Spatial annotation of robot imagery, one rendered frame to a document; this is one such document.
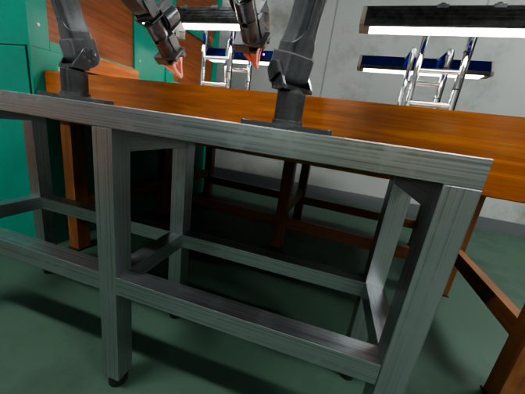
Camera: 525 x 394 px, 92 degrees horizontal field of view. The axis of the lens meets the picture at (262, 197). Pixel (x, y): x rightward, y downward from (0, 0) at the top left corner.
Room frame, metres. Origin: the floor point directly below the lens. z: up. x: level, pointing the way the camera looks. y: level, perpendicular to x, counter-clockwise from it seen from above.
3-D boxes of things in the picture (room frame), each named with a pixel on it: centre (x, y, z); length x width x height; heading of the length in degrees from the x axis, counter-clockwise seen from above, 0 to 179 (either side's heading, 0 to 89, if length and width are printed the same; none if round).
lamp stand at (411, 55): (1.40, -0.70, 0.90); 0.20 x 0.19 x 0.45; 73
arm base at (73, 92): (0.73, 0.55, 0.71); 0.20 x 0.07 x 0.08; 76
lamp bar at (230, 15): (1.23, 0.37, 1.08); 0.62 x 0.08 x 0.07; 73
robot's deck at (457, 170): (0.90, 0.20, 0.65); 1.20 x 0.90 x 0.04; 76
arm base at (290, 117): (0.59, -0.03, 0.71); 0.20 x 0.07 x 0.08; 76
